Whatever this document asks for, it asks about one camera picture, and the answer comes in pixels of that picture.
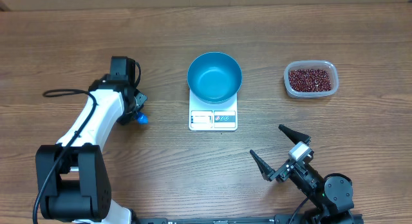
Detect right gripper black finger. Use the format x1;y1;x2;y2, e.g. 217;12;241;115
278;124;311;145
250;149;275;181

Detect blue plastic scoop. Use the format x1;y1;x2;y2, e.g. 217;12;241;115
135;111;149;125

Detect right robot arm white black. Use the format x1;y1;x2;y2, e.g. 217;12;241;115
250;124;363;223

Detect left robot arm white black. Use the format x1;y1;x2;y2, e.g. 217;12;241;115
32;56;148;223

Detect white kitchen scale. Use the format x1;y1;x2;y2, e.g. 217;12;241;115
188;91;238;131

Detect blue bowl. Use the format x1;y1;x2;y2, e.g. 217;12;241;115
187;52;243;104

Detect red beans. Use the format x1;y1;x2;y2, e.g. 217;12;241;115
288;69;332;92

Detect clear plastic container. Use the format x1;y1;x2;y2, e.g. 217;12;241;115
283;60;339;98

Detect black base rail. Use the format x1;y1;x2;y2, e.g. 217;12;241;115
138;213;364;224

